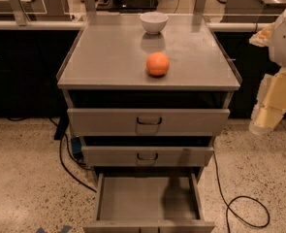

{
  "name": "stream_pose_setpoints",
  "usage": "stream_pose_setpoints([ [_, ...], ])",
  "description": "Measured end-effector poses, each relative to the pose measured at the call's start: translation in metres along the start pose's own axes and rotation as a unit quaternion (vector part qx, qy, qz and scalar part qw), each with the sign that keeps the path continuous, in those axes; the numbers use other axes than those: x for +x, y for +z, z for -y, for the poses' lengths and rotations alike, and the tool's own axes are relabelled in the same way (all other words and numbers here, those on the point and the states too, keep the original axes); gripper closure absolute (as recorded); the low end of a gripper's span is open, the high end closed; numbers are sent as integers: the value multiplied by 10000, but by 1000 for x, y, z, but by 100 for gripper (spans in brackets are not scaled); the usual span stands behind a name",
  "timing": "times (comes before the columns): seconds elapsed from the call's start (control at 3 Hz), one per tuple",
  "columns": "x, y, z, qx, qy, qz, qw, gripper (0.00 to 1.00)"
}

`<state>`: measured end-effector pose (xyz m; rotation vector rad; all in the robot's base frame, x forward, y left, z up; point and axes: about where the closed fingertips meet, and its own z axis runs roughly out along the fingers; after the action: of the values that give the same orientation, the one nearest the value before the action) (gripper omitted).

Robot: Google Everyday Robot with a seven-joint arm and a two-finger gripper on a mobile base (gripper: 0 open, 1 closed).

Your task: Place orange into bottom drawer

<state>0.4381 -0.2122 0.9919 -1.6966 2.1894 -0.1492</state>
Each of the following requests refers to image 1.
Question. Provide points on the middle steel drawer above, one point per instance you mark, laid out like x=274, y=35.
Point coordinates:
x=147, y=156

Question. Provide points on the orange fruit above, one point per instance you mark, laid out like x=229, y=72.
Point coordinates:
x=157, y=64

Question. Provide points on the top steel drawer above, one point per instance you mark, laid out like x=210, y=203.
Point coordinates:
x=148, y=122

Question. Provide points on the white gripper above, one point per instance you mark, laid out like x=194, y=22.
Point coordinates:
x=285, y=38

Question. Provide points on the white counter rail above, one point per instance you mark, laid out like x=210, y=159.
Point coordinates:
x=78, y=25

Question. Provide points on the blue power box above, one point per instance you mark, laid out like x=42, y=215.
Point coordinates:
x=76, y=148

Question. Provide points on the white ceramic bowl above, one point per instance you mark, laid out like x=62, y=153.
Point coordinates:
x=153, y=22

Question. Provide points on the steel drawer cabinet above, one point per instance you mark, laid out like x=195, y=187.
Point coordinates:
x=107, y=70

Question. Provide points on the open bottom steel drawer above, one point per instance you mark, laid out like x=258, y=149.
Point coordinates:
x=148, y=204

